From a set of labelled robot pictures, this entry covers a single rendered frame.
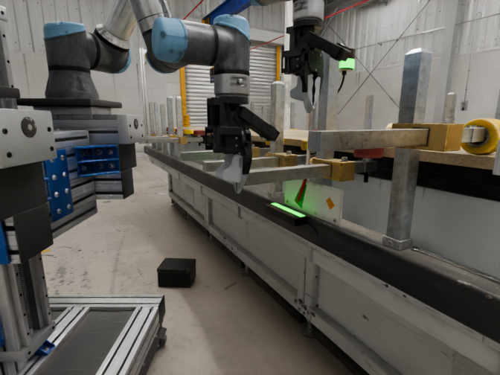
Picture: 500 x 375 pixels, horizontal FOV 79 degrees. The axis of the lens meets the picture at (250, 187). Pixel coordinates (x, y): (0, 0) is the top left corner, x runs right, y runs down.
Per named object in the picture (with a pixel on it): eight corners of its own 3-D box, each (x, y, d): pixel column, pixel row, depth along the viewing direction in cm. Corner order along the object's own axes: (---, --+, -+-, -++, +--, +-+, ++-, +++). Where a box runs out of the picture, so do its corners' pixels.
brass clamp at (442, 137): (443, 152, 54) (447, 123, 53) (379, 146, 66) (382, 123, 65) (462, 150, 57) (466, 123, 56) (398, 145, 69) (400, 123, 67)
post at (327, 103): (321, 224, 88) (329, 46, 77) (312, 220, 91) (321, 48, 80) (329, 222, 89) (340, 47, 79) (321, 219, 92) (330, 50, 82)
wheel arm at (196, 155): (182, 163, 112) (181, 151, 111) (180, 161, 115) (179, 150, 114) (280, 156, 132) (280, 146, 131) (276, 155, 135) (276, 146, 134)
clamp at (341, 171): (340, 181, 78) (341, 162, 77) (306, 174, 90) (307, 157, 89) (356, 180, 81) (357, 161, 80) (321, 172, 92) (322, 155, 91)
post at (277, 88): (274, 218, 110) (276, 80, 100) (268, 216, 113) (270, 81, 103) (281, 217, 112) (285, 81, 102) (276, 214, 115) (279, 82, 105)
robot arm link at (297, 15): (329, 4, 73) (312, -6, 67) (329, 24, 74) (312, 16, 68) (303, 11, 78) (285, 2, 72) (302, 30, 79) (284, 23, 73)
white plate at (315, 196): (339, 227, 80) (341, 190, 77) (283, 204, 102) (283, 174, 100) (341, 227, 80) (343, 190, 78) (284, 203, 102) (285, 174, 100)
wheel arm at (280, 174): (246, 189, 69) (246, 170, 68) (239, 186, 72) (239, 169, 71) (376, 173, 89) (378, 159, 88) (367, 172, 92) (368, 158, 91)
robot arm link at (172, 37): (148, 67, 62) (199, 71, 68) (161, 57, 53) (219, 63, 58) (145, 25, 60) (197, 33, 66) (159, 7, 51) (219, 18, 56)
